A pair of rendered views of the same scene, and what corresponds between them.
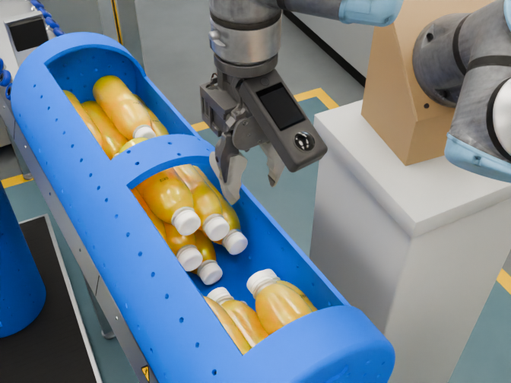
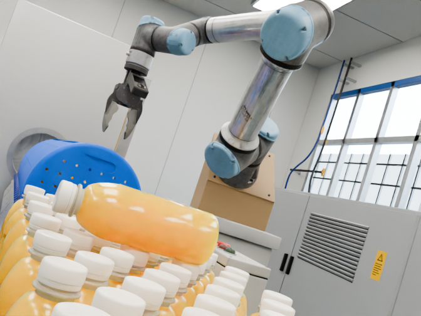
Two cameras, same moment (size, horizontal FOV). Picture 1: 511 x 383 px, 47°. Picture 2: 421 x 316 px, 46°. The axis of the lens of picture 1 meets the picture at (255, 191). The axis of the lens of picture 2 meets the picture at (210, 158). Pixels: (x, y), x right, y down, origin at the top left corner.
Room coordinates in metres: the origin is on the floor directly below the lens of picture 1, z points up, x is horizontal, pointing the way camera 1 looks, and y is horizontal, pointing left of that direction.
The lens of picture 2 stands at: (-0.81, -0.55, 1.20)
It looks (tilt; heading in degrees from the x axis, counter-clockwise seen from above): 4 degrees up; 11
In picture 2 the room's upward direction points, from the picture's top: 18 degrees clockwise
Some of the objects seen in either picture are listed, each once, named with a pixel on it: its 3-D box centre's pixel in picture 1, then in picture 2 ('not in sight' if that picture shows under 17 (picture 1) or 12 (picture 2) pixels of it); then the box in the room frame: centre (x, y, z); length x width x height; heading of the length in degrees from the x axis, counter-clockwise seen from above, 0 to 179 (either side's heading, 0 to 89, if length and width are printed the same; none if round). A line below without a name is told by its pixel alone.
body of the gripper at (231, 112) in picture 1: (242, 92); (129, 87); (0.57, 0.01, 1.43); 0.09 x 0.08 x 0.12; 32
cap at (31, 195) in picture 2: not in sight; (36, 200); (0.02, -0.12, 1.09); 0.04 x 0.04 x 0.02
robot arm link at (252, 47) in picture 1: (243, 33); (138, 61); (0.56, 0.01, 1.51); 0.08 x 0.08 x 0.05
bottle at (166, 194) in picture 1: (159, 184); not in sight; (0.70, 0.16, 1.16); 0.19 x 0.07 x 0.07; 32
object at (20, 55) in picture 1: (31, 43); not in sight; (1.43, 0.61, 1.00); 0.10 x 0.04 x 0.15; 122
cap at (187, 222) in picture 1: (186, 222); not in sight; (0.62, 0.11, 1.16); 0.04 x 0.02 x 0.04; 122
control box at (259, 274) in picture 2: not in sight; (223, 273); (0.28, -0.45, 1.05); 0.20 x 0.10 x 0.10; 32
